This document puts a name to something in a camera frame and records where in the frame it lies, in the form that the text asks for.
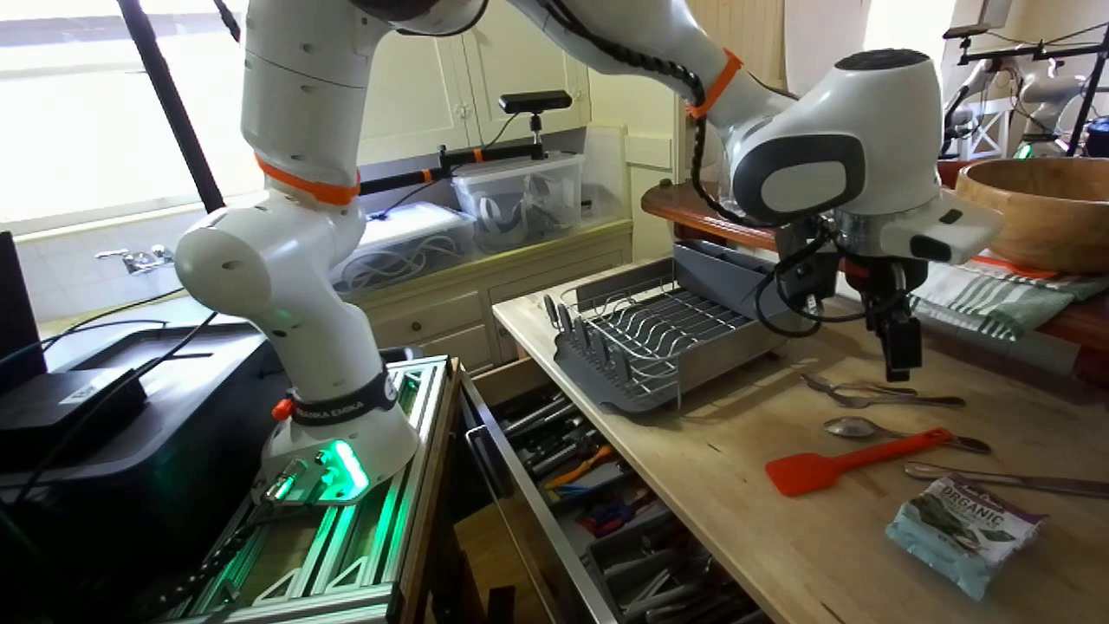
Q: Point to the cream cabinet with drawers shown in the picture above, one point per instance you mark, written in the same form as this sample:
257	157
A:
438	312

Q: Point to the silver table knife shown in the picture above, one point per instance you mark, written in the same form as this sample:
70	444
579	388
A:
1008	480

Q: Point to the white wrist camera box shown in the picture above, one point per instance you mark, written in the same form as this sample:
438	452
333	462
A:
947	229

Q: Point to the open wooden drawer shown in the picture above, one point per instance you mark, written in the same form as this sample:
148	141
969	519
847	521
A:
601	509

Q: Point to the seaweed snack packet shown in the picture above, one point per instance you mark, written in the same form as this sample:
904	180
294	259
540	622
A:
957	533

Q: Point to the black camera mounting bar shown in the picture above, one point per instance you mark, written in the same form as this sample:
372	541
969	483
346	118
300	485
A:
461	157

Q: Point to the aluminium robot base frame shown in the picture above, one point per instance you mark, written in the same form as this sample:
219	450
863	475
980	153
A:
347	557

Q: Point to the flat black box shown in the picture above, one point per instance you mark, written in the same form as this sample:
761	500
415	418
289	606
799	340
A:
70	410

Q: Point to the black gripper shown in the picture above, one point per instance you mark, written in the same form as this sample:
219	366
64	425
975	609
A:
892	279

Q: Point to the dark wooden counter ledge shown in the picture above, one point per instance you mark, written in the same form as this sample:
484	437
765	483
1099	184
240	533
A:
680	214

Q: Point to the wide clear plastic bin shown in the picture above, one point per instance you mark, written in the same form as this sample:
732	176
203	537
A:
401	247

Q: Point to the large black equipment case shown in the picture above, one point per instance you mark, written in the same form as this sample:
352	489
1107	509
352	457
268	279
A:
176	418

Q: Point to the black tripod pole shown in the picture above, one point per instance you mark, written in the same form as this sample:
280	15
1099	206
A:
176	109

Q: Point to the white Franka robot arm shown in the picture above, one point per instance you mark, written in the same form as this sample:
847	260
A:
300	289

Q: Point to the black stereo camera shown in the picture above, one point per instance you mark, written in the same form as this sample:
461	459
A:
540	103

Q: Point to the wooden bowl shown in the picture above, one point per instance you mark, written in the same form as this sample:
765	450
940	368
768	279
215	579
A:
1041	214

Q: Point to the black metal stand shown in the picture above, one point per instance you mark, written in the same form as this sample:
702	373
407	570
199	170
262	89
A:
1090	93

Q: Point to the silver spoon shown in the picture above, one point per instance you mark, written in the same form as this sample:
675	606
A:
855	426

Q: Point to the small clear plastic bin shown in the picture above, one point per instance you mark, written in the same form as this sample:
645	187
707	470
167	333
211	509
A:
520	194

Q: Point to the black monitor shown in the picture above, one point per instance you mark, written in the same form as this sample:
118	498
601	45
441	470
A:
19	312

